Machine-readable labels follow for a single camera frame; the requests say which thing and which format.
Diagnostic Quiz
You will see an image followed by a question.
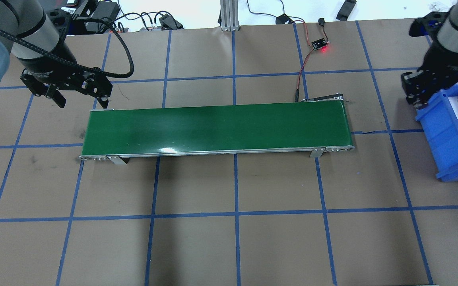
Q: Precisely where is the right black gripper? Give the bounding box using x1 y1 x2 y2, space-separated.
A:
400 42 458 110

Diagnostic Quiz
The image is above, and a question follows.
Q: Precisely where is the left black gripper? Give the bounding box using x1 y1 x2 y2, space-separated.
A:
20 69 113 109

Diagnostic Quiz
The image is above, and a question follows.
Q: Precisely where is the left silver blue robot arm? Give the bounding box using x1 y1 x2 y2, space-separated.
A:
0 0 113 108

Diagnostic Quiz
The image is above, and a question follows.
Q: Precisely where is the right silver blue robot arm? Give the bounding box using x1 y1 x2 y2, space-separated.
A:
400 1 458 110

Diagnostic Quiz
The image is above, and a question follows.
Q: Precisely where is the blue plastic bin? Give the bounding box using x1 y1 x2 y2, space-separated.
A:
416 84 458 182

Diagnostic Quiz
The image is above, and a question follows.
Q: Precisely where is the black power adapter brick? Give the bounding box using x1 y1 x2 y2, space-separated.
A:
81 0 120 35

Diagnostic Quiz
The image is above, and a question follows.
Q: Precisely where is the green conveyor belt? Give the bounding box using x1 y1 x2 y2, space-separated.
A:
80 100 355 164

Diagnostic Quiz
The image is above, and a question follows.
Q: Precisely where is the small motor controller board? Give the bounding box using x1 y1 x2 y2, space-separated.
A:
311 38 329 50

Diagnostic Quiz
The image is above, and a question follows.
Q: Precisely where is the small black power adapter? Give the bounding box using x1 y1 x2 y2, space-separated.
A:
275 14 293 24

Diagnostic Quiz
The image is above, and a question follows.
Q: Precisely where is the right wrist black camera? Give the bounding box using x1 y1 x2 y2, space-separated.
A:
408 12 449 39

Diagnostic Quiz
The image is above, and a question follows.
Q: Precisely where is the red black conveyor cable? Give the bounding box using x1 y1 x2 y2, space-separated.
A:
295 18 329 103

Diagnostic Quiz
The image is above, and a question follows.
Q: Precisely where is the aluminium frame post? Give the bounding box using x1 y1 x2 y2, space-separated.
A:
219 0 240 31

